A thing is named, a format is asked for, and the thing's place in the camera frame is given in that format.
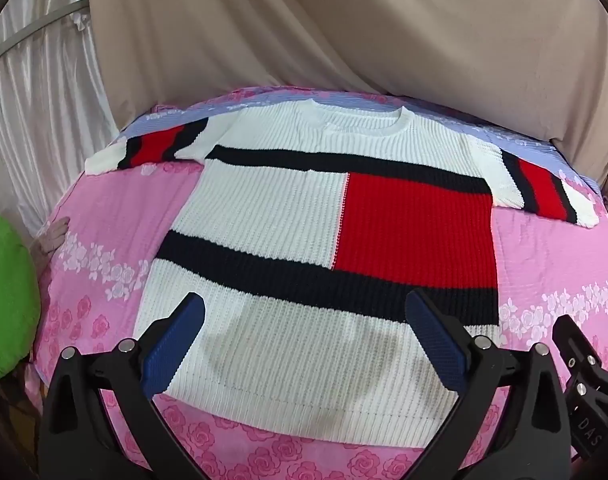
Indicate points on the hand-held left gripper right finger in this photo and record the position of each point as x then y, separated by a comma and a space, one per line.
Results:
436, 342

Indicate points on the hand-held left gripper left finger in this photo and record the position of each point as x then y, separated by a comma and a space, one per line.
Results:
176, 340

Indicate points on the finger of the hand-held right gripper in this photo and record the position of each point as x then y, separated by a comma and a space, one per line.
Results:
591, 400

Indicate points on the white red black knit sweater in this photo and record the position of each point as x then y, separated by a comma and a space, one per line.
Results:
264, 220

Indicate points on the pink floral bed sheet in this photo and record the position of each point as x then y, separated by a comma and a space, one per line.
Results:
533, 250

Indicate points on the tan fuzzy cloth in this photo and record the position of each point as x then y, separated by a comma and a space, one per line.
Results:
51, 237

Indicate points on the green plush pillow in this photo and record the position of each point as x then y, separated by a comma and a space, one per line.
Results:
9, 300

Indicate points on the white satin curtain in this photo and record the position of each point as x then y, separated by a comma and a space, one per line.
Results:
44, 110

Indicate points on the beige draped cloth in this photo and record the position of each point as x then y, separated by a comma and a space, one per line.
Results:
334, 25

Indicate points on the grey metal rod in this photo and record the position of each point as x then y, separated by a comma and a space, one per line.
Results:
34, 22

